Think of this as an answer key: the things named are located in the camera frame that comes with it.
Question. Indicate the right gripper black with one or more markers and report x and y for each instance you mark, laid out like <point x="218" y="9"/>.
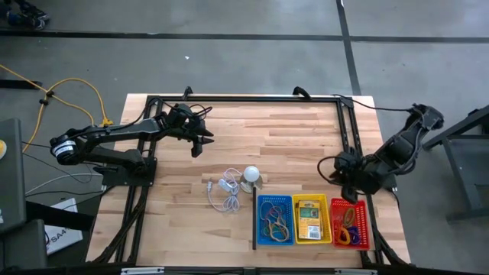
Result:
<point x="349" y="170"/>

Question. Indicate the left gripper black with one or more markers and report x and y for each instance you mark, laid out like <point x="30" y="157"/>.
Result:
<point x="187" y="124"/>

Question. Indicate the blue plastic bin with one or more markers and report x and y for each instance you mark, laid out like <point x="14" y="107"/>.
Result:
<point x="350" y="229"/>

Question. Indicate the red plastic basket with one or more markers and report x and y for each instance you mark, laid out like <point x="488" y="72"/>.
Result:
<point x="363" y="229"/>

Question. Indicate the yellow crayon box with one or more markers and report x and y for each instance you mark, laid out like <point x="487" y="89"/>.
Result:
<point x="309" y="221"/>

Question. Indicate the blue plastic basket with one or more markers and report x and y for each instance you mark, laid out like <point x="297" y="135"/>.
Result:
<point x="275" y="198"/>

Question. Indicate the yellow plastic basket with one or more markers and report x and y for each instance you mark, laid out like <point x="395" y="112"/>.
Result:
<point x="294" y="229"/>

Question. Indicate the red rubber band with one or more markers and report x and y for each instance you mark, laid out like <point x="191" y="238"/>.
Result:
<point x="272" y="211"/>

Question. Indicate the teal rubber band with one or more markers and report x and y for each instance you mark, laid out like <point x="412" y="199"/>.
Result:
<point x="264" y="231"/>

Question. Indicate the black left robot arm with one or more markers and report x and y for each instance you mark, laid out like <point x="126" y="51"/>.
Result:
<point x="114" y="133"/>

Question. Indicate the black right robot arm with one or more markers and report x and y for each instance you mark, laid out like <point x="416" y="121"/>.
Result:
<point x="401" y="149"/>

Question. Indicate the raised wooden shelf board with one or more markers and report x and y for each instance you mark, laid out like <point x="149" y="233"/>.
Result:
<point x="324" y="191"/>

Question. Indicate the brass lamp with white bulb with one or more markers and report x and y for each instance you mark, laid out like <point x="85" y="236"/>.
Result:
<point x="251" y="172"/>

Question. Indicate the black metal stand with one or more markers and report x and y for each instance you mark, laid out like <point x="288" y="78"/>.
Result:
<point x="433" y="143"/>

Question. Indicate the red rubber bands bundle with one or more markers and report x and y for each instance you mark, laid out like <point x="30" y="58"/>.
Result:
<point x="272" y="233"/>

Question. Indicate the white printed box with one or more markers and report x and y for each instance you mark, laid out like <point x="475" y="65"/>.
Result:
<point x="63" y="240"/>

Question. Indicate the black floor bar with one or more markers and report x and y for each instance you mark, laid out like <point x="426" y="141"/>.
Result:
<point x="19" y="84"/>

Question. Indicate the dark grey case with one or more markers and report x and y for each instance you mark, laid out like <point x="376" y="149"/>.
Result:
<point x="11" y="172"/>

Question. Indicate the dark grey box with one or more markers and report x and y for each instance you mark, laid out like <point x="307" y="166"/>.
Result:
<point x="23" y="244"/>

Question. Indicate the person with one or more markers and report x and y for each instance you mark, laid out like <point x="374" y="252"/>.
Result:
<point x="30" y="17"/>

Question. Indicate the black metal table frame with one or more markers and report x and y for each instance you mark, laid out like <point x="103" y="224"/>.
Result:
<point x="248" y="99"/>

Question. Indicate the black shelf support frame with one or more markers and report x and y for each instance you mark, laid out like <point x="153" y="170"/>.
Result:
<point x="254" y="217"/>

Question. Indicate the silver metal bracket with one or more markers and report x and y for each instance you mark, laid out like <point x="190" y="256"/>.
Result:
<point x="355" y="271"/>
<point x="141" y="270"/>

